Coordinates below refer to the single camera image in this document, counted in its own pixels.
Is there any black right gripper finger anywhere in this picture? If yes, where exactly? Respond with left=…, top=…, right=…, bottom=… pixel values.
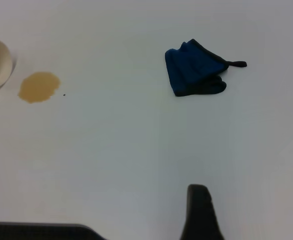
left=180, top=184, right=225, bottom=240

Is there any tan coffee spill puddle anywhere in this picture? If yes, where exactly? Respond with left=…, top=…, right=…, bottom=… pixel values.
left=17, top=71, right=62, bottom=104

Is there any blue cloth with black trim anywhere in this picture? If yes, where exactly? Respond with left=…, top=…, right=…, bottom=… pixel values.
left=164, top=38, right=248, bottom=98

